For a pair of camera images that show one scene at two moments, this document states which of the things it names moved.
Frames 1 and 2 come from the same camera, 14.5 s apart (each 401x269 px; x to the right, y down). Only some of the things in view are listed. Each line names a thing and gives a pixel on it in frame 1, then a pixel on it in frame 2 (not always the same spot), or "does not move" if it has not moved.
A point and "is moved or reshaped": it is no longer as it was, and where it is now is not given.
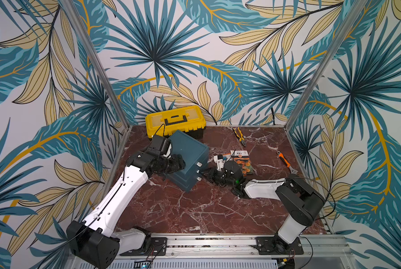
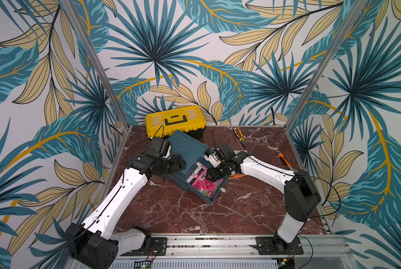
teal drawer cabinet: x=196 y=156 is moved or reshaped
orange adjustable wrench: x=287 y=162 does not move
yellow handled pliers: x=241 y=139 does not move
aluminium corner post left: x=96 y=64 does not move
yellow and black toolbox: x=189 y=120 does not move
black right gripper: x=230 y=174 -> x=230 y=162
